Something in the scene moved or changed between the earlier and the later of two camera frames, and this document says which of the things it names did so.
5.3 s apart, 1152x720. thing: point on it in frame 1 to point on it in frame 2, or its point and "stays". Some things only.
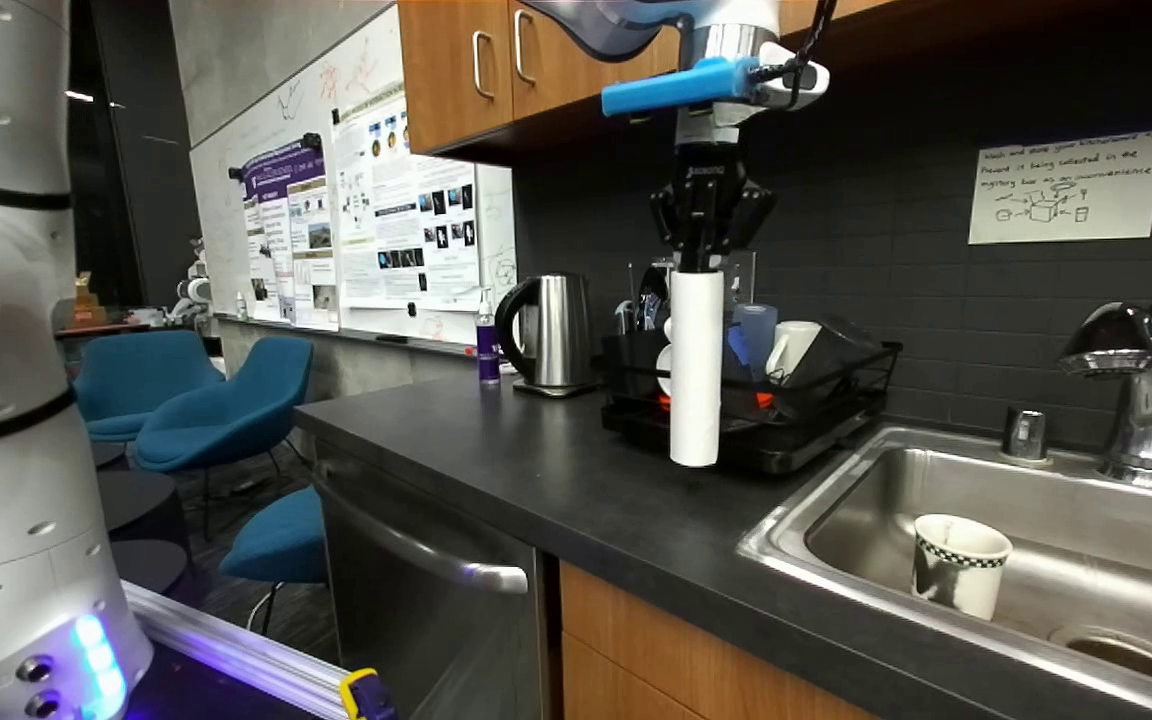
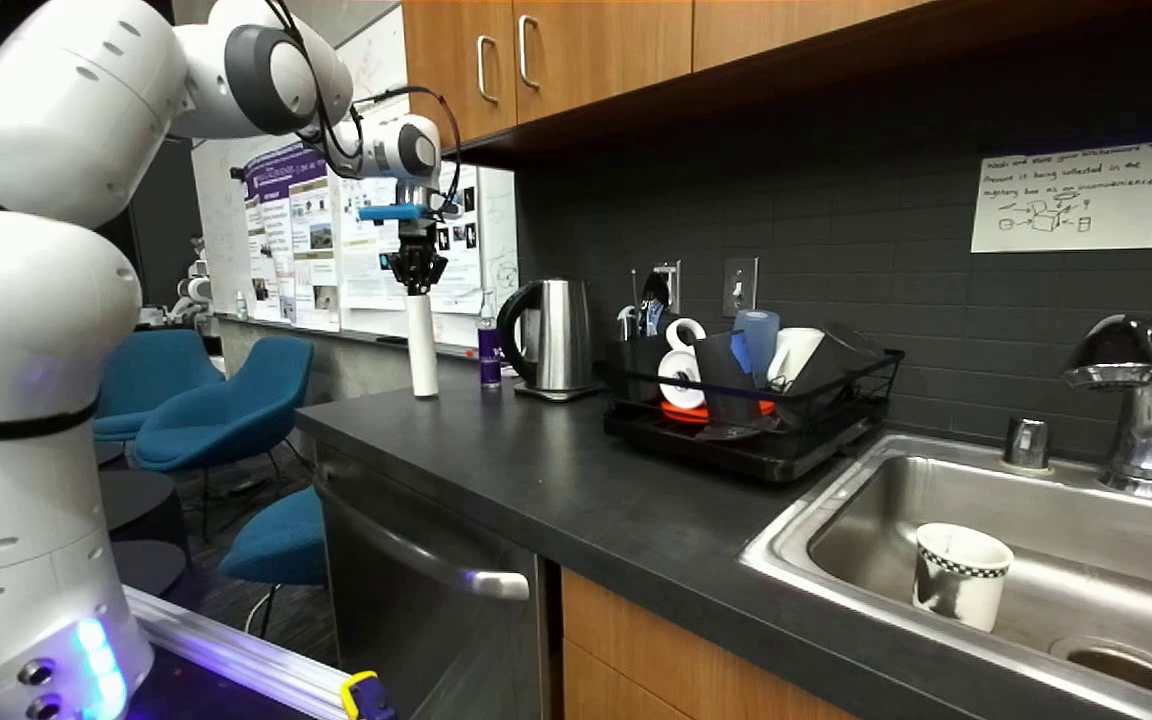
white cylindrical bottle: x=699 y=368 to x=420 y=346
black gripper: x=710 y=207 to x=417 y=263
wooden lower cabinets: x=631 y=656 stays
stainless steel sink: x=1046 y=564 stays
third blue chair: x=279 y=540 stays
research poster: x=411 y=224 stays
